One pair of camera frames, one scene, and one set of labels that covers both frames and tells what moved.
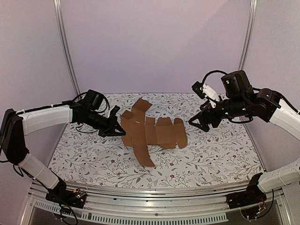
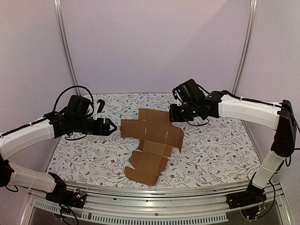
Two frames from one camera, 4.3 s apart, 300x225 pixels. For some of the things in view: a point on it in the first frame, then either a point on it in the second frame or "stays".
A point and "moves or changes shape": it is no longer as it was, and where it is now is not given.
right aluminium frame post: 249,35 stays
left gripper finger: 115,109 -> 108,121
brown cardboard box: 139,131 moves or changes shape
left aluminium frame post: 64,45 stays
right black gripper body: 209,117 -> 173,113
